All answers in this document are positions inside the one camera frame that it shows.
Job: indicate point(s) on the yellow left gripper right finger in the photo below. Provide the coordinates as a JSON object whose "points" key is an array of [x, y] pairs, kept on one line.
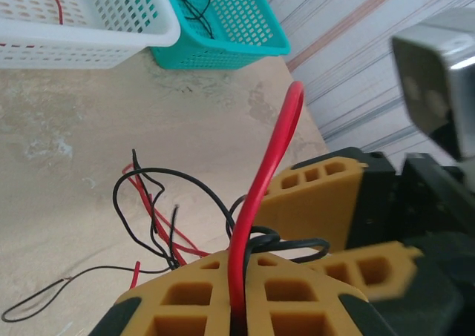
{"points": [[256, 306]]}

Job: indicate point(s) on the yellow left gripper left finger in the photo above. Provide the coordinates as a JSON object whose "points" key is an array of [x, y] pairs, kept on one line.
{"points": [[148, 306]]}

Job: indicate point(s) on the white plastic basket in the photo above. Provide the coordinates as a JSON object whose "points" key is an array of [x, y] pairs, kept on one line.
{"points": [[92, 35]]}

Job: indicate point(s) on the teal plastic basket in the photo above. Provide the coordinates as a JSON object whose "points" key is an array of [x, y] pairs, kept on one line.
{"points": [[241, 28]]}

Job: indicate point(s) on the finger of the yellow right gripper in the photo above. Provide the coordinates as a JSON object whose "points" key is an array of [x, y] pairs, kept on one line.
{"points": [[315, 210], [386, 269]]}

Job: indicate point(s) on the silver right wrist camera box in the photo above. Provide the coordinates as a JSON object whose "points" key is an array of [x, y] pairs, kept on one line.
{"points": [[426, 76]]}

